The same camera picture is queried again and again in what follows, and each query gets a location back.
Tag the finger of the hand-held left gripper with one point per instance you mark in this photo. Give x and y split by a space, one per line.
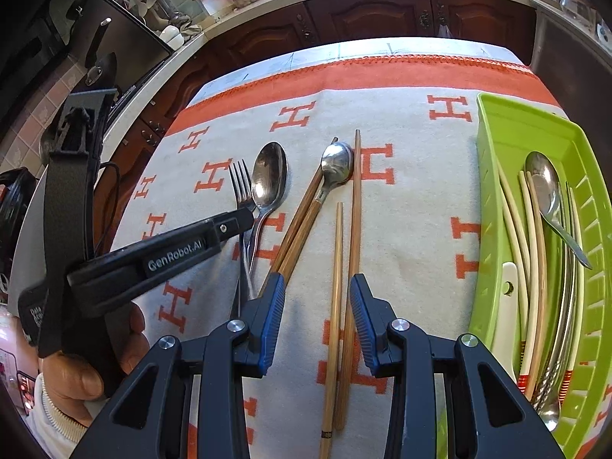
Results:
229 227

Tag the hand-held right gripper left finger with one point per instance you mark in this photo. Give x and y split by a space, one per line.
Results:
262 325

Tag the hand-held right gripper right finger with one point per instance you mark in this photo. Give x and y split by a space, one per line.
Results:
366 330

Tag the steel fork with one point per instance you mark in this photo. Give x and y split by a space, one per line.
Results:
240 186

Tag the brown wooden chopstick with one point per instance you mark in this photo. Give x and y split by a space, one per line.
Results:
293 227
354 210
336 272

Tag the large steel spoon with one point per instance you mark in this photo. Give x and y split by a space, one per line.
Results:
270 172

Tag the white ceramic spoon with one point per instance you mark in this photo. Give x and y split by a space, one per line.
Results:
507 311

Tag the long steel spoon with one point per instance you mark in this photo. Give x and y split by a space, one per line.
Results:
564 306

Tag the small steel spoon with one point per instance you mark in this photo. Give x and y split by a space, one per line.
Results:
542 177

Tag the green plastic tray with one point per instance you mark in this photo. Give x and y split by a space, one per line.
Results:
516 124

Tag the person's left forearm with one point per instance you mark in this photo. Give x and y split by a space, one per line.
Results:
55 428

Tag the person's left hand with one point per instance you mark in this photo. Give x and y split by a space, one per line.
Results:
79 380

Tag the black wok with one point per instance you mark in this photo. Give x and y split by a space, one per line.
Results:
12 201

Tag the black frying pan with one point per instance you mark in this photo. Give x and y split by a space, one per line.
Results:
103 50

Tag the orange printed blanket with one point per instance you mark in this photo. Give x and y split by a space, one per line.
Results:
411 191

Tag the small white bowl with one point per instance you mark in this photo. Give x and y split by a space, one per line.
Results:
171 34

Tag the pink appliance with display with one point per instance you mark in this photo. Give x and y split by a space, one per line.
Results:
9 368

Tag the pale table cover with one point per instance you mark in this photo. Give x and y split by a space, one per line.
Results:
363 50

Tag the brown wooden kitchen cabinets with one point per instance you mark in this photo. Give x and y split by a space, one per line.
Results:
373 14

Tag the grey frosted door cabinet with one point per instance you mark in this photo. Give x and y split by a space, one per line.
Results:
564 62

